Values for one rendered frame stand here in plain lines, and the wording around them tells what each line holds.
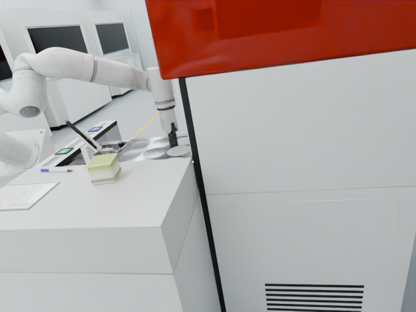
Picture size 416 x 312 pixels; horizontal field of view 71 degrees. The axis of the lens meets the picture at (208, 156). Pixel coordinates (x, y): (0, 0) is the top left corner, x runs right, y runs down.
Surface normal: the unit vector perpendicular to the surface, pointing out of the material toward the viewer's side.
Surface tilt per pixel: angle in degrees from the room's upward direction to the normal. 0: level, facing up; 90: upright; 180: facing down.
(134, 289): 90
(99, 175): 90
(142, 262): 90
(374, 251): 90
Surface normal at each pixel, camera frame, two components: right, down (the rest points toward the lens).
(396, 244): -0.14, 0.43
